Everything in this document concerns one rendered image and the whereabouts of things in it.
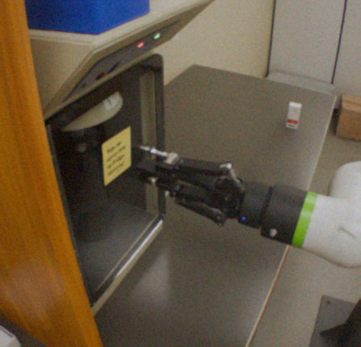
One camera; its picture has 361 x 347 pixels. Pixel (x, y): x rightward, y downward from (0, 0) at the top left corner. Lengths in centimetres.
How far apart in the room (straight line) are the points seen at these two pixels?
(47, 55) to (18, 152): 10
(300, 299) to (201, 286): 124
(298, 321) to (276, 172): 99
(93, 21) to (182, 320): 59
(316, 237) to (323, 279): 157
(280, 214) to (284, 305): 143
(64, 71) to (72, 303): 29
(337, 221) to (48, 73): 43
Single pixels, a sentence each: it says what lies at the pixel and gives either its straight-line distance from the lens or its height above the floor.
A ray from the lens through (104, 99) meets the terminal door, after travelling 56.
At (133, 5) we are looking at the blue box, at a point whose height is 153.
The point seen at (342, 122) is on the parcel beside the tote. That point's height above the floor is 14.
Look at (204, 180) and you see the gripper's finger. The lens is 64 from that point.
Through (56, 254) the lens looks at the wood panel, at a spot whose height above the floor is 129.
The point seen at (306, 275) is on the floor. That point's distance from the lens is 214.
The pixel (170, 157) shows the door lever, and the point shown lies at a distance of 71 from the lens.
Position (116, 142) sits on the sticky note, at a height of 128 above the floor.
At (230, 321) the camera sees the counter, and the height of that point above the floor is 94.
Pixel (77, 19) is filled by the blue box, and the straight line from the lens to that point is 38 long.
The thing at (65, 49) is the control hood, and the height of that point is 150.
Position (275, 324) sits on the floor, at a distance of 192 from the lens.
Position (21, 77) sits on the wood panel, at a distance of 33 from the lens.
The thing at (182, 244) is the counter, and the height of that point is 94.
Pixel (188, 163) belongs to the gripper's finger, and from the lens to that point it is 63.
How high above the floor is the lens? 161
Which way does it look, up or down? 36 degrees down
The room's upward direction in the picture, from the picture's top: straight up
